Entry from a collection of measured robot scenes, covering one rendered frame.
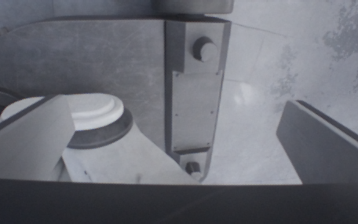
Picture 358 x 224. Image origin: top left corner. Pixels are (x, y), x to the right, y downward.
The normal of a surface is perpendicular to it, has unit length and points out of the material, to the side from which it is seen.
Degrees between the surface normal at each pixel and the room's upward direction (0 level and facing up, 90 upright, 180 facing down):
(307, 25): 0
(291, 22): 0
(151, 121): 0
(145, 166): 90
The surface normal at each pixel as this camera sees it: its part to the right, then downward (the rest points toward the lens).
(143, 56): 0.21, 0.51
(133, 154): 0.03, -0.86
